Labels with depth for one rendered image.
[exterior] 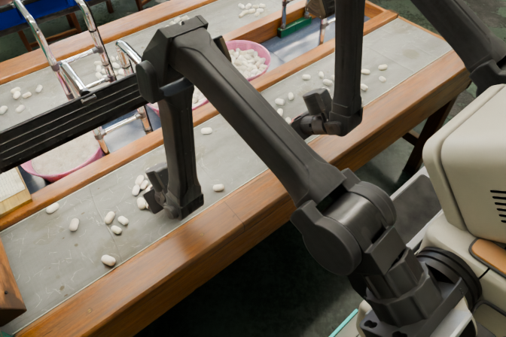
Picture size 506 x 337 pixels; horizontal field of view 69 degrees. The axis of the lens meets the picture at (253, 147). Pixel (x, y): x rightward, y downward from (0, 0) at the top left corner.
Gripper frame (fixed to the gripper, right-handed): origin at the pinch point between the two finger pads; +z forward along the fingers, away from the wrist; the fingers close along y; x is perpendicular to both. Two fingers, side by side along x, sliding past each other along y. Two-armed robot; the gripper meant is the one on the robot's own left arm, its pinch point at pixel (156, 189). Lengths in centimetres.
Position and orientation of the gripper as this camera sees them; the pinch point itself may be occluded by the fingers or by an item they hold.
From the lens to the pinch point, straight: 114.1
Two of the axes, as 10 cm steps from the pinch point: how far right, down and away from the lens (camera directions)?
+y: -7.9, 4.8, -3.8
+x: 4.1, 8.7, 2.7
